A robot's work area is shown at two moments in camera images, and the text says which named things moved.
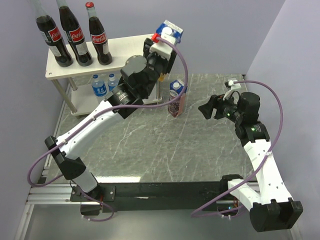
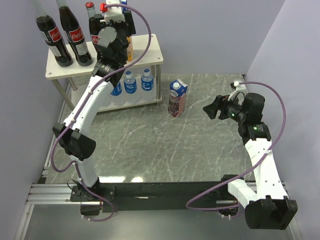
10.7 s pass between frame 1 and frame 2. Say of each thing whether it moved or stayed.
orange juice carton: moved
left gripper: moved
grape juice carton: stayed
